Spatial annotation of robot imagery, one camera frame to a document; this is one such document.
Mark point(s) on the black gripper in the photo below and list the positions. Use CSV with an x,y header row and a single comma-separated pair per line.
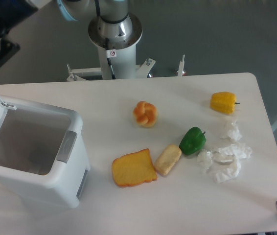
x,y
12,12

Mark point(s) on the knotted bread roll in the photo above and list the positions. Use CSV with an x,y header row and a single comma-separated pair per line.
x,y
145,114

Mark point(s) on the large crumpled white tissue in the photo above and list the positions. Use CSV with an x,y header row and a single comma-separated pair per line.
x,y
229,158

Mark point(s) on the small crumpled white tissue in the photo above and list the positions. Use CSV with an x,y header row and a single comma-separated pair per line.
x,y
204,159

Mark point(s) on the upper crumpled white tissue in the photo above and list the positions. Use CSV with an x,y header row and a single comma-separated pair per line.
x,y
231,131

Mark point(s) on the yellow bell pepper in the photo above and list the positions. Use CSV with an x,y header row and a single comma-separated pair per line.
x,y
223,102

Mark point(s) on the orange toast slice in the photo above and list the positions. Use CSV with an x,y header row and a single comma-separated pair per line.
x,y
133,169

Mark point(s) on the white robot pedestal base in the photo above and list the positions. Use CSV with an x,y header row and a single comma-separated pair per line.
x,y
114,64

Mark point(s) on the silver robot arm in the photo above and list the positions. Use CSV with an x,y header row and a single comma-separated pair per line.
x,y
112,12

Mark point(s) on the white trash can body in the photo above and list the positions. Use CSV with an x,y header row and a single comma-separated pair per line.
x,y
42,153

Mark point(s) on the green bell pepper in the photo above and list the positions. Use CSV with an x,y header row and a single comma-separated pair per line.
x,y
193,141

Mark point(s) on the pale bread loaf piece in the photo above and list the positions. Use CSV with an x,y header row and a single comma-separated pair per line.
x,y
167,159

